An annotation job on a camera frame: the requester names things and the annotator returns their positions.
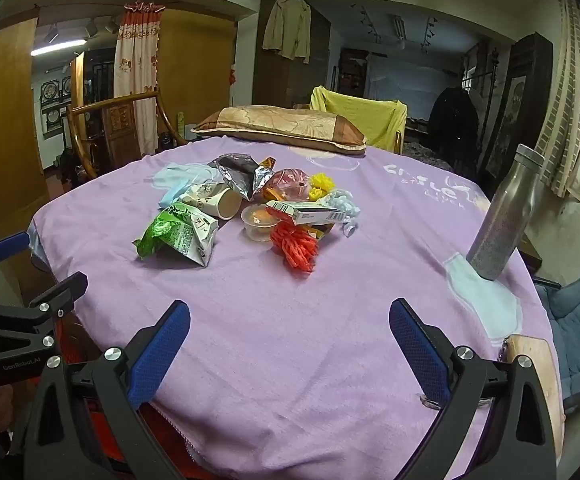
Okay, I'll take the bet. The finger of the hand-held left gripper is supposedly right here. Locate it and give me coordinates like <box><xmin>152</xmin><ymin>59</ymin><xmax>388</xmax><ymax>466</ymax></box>
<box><xmin>0</xmin><ymin>271</ymin><xmax>89</xmax><ymax>356</ymax></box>
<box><xmin>0</xmin><ymin>232</ymin><xmax>31</xmax><ymax>306</ymax></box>

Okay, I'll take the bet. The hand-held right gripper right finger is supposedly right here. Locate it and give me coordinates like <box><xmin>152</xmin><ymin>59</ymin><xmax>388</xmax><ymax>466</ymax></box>
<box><xmin>389</xmin><ymin>297</ymin><xmax>557</xmax><ymax>480</ymax></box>

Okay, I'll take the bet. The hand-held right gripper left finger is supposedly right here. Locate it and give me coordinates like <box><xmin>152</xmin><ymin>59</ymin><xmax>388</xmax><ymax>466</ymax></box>
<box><xmin>22</xmin><ymin>299</ymin><xmax>192</xmax><ymax>480</ymax></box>

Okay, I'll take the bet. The clear jelly cup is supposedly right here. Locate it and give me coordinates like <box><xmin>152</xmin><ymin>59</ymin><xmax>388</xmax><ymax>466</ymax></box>
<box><xmin>240</xmin><ymin>203</ymin><xmax>279</xmax><ymax>244</ymax></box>

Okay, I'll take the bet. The wooden door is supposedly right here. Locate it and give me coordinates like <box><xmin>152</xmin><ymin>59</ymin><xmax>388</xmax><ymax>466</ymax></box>
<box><xmin>156</xmin><ymin>9</ymin><xmax>237</xmax><ymax>155</ymax></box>
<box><xmin>0</xmin><ymin>17</ymin><xmax>51</xmax><ymax>243</ymax></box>

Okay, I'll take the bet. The green snack packet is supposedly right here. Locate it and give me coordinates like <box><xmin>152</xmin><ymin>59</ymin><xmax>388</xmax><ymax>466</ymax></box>
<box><xmin>132</xmin><ymin>203</ymin><xmax>220</xmax><ymax>267</ymax></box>

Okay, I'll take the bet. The orange flat packet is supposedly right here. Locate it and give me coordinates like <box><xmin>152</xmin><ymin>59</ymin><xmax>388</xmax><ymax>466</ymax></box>
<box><xmin>297</xmin><ymin>223</ymin><xmax>338</xmax><ymax>244</ymax></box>

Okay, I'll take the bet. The steel bottle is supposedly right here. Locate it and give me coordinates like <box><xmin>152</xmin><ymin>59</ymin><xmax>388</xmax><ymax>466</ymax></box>
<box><xmin>466</xmin><ymin>143</ymin><xmax>546</xmax><ymax>281</ymax></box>

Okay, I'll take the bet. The white paper cup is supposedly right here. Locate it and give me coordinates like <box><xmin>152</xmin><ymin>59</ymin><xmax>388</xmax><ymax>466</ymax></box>
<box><xmin>180</xmin><ymin>182</ymin><xmax>244</xmax><ymax>221</ymax></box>

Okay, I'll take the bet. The carved wooden cabinet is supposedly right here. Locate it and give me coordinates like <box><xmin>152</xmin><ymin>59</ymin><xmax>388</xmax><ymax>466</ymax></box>
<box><xmin>104</xmin><ymin>102</ymin><xmax>139</xmax><ymax>167</ymax></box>

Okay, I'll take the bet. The white carton box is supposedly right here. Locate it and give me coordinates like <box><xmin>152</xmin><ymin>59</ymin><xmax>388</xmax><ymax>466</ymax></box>
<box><xmin>265</xmin><ymin>199</ymin><xmax>347</xmax><ymax>226</ymax></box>

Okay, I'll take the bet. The yellow ribbon bow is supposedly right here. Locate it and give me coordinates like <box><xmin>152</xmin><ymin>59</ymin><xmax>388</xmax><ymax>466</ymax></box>
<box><xmin>308</xmin><ymin>172</ymin><xmax>339</xmax><ymax>201</ymax></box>

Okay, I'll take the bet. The foil snack bag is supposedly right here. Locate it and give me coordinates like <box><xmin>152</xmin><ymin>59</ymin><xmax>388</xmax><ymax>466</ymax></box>
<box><xmin>207</xmin><ymin>152</ymin><xmax>276</xmax><ymax>201</ymax></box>

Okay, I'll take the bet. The fluorescent tube lamp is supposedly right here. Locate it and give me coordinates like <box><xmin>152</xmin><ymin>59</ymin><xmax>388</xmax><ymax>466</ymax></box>
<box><xmin>30</xmin><ymin>38</ymin><xmax>89</xmax><ymax>57</ymax></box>

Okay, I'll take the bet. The red plastic bag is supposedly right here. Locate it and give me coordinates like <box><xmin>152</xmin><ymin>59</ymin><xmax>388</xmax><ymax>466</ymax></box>
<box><xmin>262</xmin><ymin>167</ymin><xmax>316</xmax><ymax>204</ymax></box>

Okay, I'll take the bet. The floral curtain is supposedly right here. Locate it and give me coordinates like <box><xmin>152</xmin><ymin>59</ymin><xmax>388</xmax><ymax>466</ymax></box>
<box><xmin>112</xmin><ymin>0</ymin><xmax>164</xmax><ymax>157</ymax></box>

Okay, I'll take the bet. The black coat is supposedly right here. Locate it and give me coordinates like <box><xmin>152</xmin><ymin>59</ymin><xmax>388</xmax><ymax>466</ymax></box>
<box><xmin>427</xmin><ymin>87</ymin><xmax>482</xmax><ymax>171</ymax></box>

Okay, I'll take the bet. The yellow cloth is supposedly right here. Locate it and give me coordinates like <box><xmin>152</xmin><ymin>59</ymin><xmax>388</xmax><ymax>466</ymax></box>
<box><xmin>310</xmin><ymin>86</ymin><xmax>408</xmax><ymax>154</ymax></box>

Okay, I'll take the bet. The brown satin pillow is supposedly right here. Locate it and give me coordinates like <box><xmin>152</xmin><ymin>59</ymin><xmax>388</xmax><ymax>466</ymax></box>
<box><xmin>190</xmin><ymin>105</ymin><xmax>368</xmax><ymax>156</ymax></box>

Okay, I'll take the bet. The dark framed picture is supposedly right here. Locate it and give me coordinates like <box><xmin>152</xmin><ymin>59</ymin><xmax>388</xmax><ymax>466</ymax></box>
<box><xmin>477</xmin><ymin>32</ymin><xmax>554</xmax><ymax>181</ymax></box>

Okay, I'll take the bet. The dark wooden wardrobe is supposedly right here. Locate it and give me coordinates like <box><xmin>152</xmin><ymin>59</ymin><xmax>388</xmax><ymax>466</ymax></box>
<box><xmin>252</xmin><ymin>0</ymin><xmax>332</xmax><ymax>109</ymax></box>

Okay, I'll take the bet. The striped beige curtain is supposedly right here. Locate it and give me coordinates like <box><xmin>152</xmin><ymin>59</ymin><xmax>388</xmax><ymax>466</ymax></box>
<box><xmin>535</xmin><ymin>0</ymin><xmax>580</xmax><ymax>199</ymax></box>

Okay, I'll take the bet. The beige jacket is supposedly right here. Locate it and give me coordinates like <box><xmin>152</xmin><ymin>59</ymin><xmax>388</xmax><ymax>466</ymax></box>
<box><xmin>262</xmin><ymin>0</ymin><xmax>314</xmax><ymax>65</ymax></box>

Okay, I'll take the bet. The orange rope bundle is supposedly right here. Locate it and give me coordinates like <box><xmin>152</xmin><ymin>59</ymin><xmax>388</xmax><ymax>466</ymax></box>
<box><xmin>269</xmin><ymin>221</ymin><xmax>320</xmax><ymax>274</ymax></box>

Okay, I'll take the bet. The wooden chair frame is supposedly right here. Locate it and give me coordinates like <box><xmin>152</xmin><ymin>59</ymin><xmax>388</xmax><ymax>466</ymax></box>
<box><xmin>66</xmin><ymin>87</ymin><xmax>191</xmax><ymax>181</ymax></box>

